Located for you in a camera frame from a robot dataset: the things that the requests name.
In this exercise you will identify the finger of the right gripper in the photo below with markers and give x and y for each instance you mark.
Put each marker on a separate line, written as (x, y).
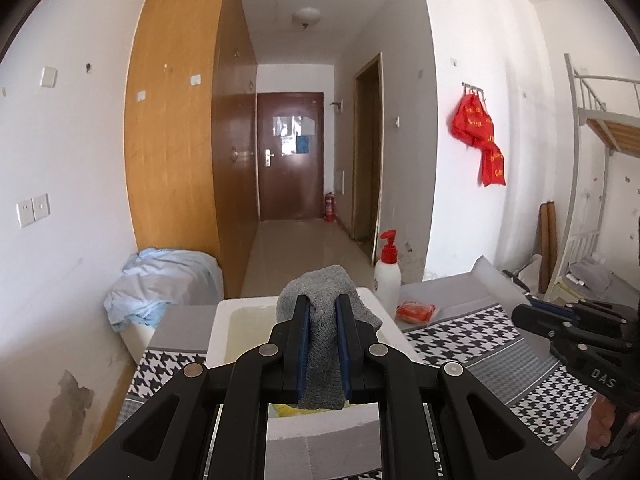
(585, 308)
(548, 321)

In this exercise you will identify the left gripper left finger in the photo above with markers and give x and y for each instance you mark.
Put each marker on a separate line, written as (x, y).
(210, 417)

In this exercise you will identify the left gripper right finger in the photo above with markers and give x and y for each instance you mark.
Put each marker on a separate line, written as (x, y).
(436, 423)

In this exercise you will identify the yellow sponge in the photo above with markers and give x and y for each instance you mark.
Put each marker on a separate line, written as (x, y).
(285, 410)

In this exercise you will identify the grey sock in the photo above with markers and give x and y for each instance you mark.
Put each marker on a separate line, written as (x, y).
(323, 390)

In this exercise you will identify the person's right hand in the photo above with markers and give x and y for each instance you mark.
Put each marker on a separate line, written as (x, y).
(602, 418)

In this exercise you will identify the grey pillow on bed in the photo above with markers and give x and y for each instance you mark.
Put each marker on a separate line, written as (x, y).
(593, 274)

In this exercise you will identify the houndstooth table cloth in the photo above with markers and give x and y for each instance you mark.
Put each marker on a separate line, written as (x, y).
(470, 328)

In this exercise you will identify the red snack packet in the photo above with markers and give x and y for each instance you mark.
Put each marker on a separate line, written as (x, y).
(414, 312)

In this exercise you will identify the light blue crumpled cloth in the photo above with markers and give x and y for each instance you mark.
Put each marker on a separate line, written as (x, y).
(156, 279)

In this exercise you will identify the white red pump bottle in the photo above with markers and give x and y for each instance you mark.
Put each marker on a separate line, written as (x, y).
(387, 274)

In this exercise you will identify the metal bunk bed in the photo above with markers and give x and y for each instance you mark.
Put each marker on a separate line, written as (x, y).
(598, 134)

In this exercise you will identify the red hanging bags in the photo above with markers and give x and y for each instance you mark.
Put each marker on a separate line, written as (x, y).
(472, 125)

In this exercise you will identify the red fire extinguisher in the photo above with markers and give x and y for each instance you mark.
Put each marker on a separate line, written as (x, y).
(329, 207)

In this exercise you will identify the side wooden door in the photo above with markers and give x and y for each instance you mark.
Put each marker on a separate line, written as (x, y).
(368, 147)

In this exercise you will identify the light wooden wardrobe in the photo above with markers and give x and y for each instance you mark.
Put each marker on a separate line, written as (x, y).
(189, 124)

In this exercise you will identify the dark brown entrance door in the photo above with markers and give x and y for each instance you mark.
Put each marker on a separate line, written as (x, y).
(290, 155)

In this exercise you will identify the round ceiling lamp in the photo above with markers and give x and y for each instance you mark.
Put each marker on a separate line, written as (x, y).
(306, 17)

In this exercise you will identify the wooden planks by wall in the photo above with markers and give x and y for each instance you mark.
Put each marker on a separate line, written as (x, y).
(547, 243)

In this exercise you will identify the white wall sockets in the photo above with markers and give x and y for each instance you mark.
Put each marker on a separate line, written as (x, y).
(32, 210)

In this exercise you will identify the white wall switch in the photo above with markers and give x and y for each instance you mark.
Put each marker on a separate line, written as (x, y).
(48, 77)

